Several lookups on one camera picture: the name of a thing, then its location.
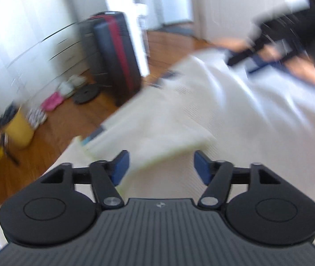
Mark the pink slippers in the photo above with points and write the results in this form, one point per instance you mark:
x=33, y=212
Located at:
x=52, y=102

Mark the cream jacket with green trim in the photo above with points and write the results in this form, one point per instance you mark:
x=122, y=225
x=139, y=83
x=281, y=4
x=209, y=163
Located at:
x=268, y=118

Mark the black red suitcase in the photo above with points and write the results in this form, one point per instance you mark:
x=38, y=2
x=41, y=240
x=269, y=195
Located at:
x=106, y=41

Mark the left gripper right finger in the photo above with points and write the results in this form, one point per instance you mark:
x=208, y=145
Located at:
x=256, y=203

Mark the white fluffy slippers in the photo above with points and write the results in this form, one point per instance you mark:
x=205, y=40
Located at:
x=67, y=88

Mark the yellow trash bin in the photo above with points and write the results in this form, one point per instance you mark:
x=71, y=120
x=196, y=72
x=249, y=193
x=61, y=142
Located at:
x=14, y=123

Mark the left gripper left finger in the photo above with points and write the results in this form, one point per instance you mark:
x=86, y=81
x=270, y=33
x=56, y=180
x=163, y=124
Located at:
x=64, y=203

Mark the black weight plate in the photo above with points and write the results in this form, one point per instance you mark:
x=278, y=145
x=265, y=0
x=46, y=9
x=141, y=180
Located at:
x=86, y=93

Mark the white sneakers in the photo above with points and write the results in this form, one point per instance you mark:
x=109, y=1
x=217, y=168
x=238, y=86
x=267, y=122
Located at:
x=36, y=117

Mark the white wardrobe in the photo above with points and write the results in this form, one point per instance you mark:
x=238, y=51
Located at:
x=39, y=49

